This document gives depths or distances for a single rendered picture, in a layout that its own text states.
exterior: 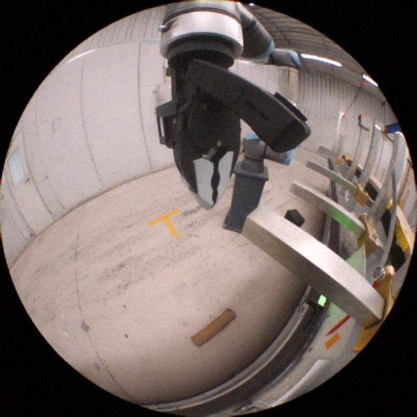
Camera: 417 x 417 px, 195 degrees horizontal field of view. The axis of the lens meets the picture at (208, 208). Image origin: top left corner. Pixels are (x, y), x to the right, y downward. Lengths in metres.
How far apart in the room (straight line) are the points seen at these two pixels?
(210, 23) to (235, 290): 1.07
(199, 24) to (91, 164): 2.46
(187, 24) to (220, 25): 0.03
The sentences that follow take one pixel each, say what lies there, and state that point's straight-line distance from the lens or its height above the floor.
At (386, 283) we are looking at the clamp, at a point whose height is 0.86.
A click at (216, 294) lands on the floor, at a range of 0.96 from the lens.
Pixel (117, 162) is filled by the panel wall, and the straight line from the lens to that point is 2.48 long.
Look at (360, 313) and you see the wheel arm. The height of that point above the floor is 0.85.
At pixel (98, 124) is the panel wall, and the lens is 2.45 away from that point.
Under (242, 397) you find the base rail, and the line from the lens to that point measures 0.34.
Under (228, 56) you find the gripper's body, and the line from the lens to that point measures 0.15.
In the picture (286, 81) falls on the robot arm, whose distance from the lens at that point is 0.79.
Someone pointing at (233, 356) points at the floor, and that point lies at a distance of 1.01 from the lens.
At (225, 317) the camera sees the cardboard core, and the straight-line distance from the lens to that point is 0.87.
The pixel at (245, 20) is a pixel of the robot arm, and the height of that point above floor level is 1.12.
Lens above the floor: 0.94
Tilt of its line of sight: 41 degrees down
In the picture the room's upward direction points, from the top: straight up
